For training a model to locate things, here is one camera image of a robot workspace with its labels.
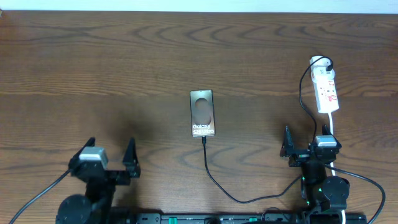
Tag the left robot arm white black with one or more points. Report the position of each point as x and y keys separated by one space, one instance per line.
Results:
x=94 y=206

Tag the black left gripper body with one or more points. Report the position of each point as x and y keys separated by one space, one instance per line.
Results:
x=119 y=179

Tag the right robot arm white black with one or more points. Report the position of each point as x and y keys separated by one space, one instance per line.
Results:
x=326 y=195

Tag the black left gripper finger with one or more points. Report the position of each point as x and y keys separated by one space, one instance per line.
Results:
x=74 y=160
x=130 y=158

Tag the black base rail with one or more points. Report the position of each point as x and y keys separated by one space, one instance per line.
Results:
x=270 y=215

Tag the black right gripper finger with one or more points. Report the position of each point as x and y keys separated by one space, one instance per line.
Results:
x=287 y=148
x=326 y=130

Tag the white power strip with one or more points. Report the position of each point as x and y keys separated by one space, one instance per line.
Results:
x=322 y=75

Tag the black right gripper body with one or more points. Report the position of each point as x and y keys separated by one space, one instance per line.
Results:
x=299 y=157

